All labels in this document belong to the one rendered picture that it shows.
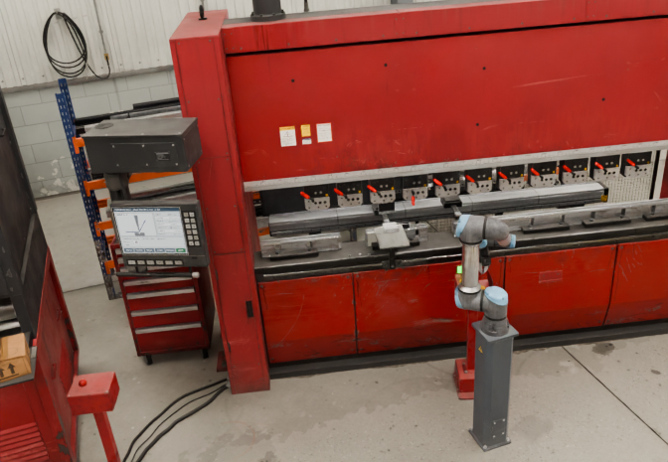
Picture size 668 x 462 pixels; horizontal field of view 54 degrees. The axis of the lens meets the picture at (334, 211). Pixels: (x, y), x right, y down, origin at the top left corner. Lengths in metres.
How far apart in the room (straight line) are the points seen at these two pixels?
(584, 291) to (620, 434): 0.93
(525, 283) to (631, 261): 0.70
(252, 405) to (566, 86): 2.73
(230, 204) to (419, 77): 1.29
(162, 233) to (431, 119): 1.65
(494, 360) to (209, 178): 1.82
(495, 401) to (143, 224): 2.10
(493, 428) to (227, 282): 1.74
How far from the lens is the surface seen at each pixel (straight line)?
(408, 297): 4.25
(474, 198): 4.51
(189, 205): 3.24
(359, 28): 3.65
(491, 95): 3.93
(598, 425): 4.30
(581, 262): 4.49
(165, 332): 4.67
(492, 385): 3.73
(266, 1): 3.68
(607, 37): 4.10
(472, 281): 3.43
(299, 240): 4.08
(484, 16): 3.79
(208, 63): 3.47
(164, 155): 3.20
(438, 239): 4.20
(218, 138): 3.58
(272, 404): 4.36
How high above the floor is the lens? 2.90
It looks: 26 degrees down
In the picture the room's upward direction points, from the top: 4 degrees counter-clockwise
